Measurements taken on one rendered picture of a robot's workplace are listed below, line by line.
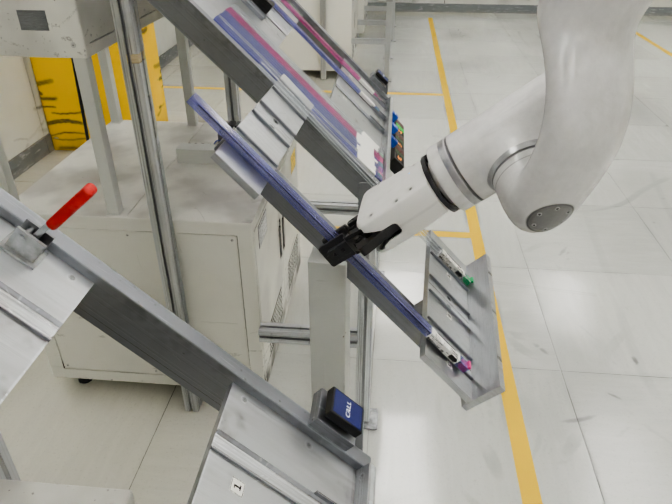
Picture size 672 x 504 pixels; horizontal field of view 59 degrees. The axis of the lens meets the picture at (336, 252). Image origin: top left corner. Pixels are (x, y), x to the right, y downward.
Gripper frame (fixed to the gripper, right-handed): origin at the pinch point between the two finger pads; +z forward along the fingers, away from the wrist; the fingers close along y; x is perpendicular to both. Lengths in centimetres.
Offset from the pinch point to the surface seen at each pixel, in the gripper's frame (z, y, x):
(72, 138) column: 203, -236, -54
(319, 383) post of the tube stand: 25.6, -10.5, 23.7
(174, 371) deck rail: 16.3, 18.5, -4.5
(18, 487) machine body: 51, 19, -2
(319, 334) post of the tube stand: 18.6, -10.4, 15.3
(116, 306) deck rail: 14.7, 18.8, -14.3
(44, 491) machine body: 48, 19, 1
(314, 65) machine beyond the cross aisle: 117, -410, 12
